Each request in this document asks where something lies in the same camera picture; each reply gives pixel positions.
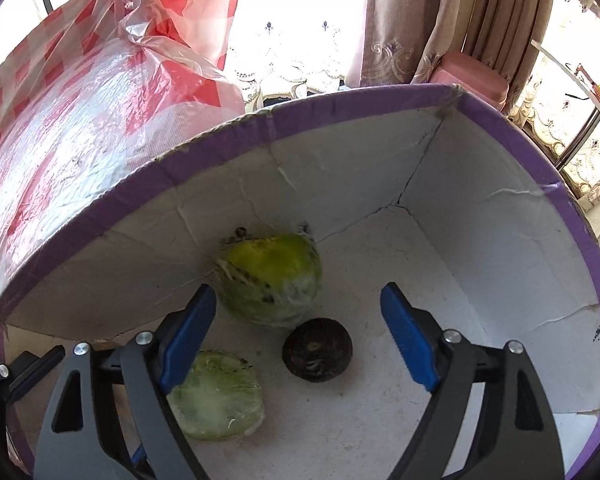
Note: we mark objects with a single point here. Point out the small pale green cabbage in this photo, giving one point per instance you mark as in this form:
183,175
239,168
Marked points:
215,400

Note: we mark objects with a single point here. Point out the red checkered plastic sheet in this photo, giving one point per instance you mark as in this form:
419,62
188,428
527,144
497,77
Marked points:
80,110

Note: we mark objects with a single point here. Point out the large yellow-green cabbage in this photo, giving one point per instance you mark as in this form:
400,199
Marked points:
275,280

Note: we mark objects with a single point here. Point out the beige embroidered curtain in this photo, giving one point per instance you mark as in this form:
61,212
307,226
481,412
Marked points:
405,10

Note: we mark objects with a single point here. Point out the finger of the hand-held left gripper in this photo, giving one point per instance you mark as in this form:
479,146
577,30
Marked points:
30,372

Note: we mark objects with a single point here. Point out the pink plastic container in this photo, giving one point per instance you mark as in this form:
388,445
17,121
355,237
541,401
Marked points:
470,75

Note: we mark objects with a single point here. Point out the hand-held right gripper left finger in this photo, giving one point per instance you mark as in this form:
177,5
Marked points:
190,340

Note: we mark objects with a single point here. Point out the white drying rack rail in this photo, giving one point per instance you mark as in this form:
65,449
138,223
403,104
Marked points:
565,62

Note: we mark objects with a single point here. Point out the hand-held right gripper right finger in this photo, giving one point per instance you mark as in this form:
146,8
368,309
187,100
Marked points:
410,345

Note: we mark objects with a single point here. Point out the dark brown round fruit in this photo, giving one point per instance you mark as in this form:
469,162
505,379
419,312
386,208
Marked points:
317,347

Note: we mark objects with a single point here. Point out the white box with purple rim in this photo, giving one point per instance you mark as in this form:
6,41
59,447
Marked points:
380,185

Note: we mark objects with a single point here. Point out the white lace curtain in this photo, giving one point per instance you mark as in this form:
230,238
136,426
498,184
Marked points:
290,45

